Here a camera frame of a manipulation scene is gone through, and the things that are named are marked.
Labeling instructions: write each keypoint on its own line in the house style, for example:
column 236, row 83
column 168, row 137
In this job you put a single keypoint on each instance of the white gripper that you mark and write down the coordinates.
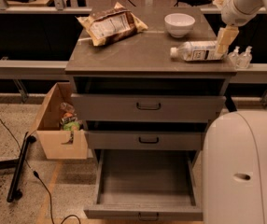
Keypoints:
column 232, row 12

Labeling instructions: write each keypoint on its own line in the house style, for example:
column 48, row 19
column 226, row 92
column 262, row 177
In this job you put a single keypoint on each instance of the clear plastic water bottle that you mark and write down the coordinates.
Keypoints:
column 197, row 51

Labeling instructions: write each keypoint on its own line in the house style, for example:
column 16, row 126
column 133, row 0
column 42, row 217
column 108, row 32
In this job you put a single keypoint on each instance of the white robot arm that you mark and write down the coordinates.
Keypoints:
column 234, row 157

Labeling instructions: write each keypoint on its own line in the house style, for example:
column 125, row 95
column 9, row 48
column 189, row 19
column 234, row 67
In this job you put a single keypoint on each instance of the left clear pump bottle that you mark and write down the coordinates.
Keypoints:
column 234, row 56

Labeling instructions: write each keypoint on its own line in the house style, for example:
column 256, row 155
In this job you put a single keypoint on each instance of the clear pump bottle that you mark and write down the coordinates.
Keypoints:
column 234, row 56
column 245, row 58

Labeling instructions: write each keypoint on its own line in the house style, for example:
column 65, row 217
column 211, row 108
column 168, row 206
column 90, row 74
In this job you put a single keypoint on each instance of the white ceramic bowl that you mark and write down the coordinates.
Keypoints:
column 178, row 24

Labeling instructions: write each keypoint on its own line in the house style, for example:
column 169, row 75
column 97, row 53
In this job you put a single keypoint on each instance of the right clear pump bottle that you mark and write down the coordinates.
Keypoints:
column 245, row 58

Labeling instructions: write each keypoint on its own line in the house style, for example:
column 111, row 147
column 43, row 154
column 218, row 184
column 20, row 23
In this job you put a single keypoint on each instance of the grey drawer cabinet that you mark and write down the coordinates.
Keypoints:
column 141, row 65

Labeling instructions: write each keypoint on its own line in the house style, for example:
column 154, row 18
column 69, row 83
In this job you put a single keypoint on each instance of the brown snack bag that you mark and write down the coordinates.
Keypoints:
column 112, row 25

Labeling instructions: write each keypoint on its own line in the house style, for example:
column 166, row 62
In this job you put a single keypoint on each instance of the top grey drawer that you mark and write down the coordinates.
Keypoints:
column 143, row 108

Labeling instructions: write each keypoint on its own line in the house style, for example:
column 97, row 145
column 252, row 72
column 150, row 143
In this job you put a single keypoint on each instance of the middle grey drawer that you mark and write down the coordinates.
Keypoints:
column 145, row 140

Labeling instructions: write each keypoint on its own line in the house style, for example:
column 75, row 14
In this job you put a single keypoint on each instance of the bottom open grey drawer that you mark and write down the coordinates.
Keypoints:
column 145, row 185

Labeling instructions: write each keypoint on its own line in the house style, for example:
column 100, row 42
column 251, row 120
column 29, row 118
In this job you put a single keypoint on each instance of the green snack packet in box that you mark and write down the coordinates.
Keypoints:
column 69, row 120

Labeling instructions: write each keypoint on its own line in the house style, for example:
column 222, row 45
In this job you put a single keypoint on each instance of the cardboard box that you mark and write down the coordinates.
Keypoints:
column 53, row 139

